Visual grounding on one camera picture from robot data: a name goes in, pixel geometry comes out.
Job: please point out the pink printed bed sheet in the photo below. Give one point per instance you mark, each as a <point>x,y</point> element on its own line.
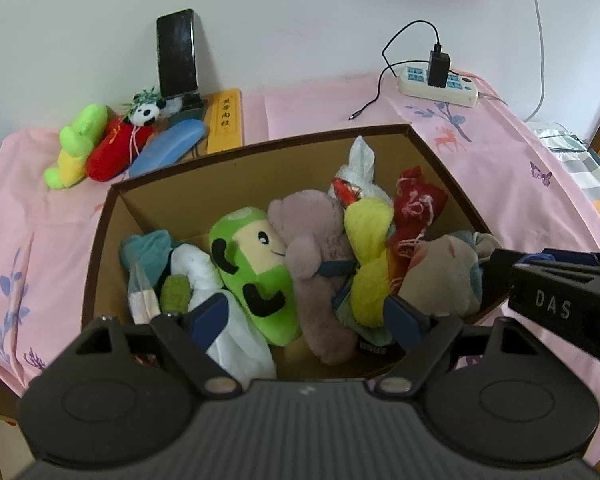
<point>505,200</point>

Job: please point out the black charger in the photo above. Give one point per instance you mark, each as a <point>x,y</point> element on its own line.
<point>439,67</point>

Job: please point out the teal printed cloth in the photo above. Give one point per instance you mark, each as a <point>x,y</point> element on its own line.
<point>344,316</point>

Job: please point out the white teal plush toy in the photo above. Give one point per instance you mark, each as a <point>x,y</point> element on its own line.
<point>240,350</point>

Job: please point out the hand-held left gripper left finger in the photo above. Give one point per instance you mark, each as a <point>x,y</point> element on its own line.
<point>210,317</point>

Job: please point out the grey checked cloth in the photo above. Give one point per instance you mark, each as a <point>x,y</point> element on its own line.
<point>580,170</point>

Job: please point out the small teal towel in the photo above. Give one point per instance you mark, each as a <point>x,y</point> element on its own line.
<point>147,255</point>

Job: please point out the black phone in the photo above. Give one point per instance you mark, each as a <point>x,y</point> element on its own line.
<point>177,52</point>

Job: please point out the panda plush toy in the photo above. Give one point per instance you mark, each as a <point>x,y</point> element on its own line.
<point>145,112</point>

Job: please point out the green plush toy with face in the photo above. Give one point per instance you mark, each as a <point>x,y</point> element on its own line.
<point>260,280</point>

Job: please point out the brown cardboard box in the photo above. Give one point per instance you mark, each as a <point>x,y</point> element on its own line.
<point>300,160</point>

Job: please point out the olive green plush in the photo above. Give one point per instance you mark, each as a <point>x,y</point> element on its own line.
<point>175,295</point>

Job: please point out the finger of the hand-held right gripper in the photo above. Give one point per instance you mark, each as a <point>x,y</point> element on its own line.
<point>497,280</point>

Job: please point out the red printed pouch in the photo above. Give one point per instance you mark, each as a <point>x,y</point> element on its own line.
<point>347,191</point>

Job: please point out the white power strip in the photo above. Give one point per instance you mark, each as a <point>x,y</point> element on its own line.
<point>460,92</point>

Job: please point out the black phone stand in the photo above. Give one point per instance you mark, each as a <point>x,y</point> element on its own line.
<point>192,105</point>

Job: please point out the mauve plush bear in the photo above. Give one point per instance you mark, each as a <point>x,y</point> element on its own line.
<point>305,220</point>

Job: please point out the white terry towel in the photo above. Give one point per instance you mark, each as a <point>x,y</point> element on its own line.
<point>362,157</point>

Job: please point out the red knitted plush toy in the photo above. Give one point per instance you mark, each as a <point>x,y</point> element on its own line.
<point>420,205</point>

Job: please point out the green yellow plush toy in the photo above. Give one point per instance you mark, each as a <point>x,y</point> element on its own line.
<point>77,145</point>

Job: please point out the yellow book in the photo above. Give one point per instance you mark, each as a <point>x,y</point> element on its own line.
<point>225,120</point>

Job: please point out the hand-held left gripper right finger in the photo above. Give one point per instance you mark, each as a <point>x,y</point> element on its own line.
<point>405,320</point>

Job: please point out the blue glasses case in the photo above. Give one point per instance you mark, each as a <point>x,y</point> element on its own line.
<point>170,147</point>

